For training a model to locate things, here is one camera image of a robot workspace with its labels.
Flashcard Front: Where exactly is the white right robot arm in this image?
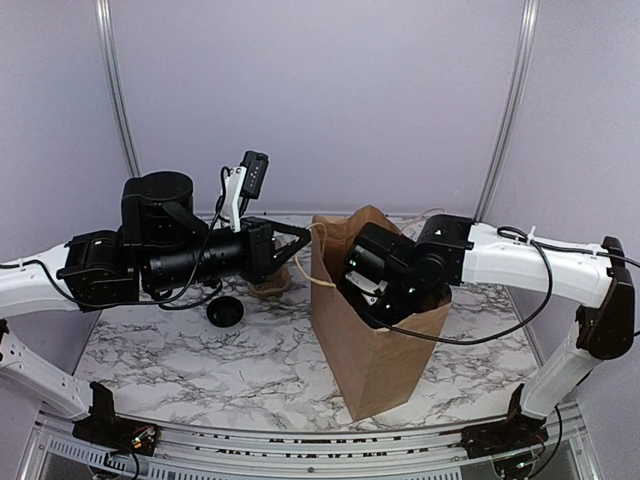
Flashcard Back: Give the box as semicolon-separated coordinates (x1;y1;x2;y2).
339;214;636;448

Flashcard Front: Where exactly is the brown cardboard cup carrier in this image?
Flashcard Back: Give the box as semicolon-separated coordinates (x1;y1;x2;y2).
247;266;292;299

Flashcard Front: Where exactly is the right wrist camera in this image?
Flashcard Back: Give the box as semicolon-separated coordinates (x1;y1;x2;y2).
342;222;416;305

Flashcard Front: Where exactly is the aluminium front rail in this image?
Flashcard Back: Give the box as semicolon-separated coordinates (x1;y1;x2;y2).
17;404;602;479

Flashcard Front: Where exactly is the brown paper takeout bag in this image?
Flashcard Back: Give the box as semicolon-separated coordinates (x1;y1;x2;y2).
311;206;462;421

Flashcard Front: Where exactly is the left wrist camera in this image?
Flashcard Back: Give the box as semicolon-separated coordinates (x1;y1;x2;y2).
121;149;272;246

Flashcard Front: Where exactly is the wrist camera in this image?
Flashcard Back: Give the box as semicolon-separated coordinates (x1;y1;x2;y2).
342;222;416;305
121;149;272;246

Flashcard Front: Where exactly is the black plastic cup lid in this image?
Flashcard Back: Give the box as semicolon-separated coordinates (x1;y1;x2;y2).
206;296;245;328

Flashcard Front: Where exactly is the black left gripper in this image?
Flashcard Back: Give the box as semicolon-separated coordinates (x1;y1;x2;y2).
145;216;313;294

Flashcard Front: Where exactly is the left aluminium frame post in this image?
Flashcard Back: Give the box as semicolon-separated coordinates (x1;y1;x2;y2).
95;0;141;178

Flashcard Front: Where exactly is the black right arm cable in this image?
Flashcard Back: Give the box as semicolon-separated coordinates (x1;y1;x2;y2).
377;225;640;346

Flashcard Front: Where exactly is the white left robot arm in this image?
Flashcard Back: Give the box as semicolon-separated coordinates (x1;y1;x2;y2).
1;217;311;445

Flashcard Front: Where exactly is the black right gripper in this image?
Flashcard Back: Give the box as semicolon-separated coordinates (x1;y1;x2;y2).
348;271;430;352

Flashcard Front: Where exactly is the right aluminium frame post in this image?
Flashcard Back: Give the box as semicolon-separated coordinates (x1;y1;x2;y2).
474;0;540;221

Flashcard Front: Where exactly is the aluminium frame post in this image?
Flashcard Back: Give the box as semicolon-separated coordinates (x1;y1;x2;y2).
474;0;540;221
95;0;141;178

